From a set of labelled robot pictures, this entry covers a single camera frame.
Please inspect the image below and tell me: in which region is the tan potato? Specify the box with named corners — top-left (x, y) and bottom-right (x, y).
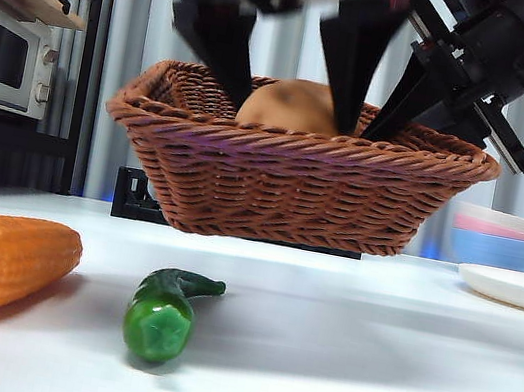
top-left (233, 69), bottom-right (348, 142)

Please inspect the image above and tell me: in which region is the brown wicker basket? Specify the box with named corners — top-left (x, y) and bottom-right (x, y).
top-left (87, 48), bottom-right (511, 285)

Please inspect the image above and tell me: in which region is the green cucumber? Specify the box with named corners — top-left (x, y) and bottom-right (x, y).
top-left (117, 260), bottom-right (229, 373)

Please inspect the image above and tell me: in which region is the grey pleated curtain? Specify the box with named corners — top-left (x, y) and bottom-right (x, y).
top-left (0, 0), bottom-right (524, 277)

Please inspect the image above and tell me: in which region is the pink bowl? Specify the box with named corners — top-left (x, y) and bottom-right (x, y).
top-left (453, 213), bottom-right (524, 244)

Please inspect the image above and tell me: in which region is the blue bowl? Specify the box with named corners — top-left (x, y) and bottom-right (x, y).
top-left (446, 227), bottom-right (524, 277)

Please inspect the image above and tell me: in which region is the black dish rack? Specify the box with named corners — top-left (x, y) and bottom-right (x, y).
top-left (109, 164), bottom-right (371, 261)

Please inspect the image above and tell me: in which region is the white flat plate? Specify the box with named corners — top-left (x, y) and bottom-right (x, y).
top-left (452, 260), bottom-right (524, 311)

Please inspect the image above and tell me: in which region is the black metal shelf frame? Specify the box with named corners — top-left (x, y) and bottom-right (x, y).
top-left (0, 0), bottom-right (106, 223)

